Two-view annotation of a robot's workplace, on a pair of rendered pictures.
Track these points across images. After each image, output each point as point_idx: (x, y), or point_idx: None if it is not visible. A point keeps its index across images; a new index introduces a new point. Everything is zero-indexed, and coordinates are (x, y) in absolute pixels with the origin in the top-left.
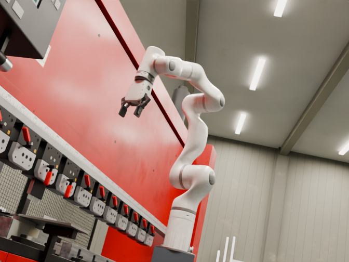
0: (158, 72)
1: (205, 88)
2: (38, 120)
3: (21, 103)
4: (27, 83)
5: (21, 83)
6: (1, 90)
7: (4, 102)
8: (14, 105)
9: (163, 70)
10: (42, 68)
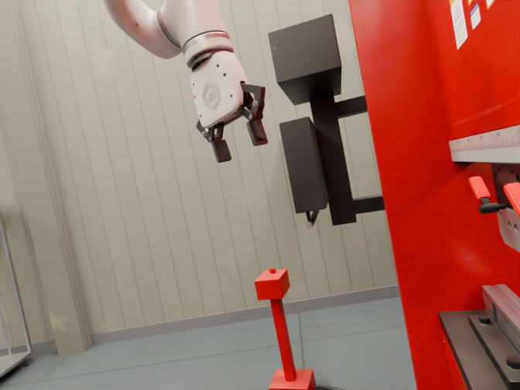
0: (179, 49)
1: None
2: None
3: (516, 124)
4: (504, 71)
5: (498, 90)
6: (489, 138)
7: (499, 152)
8: (509, 142)
9: (172, 57)
10: None
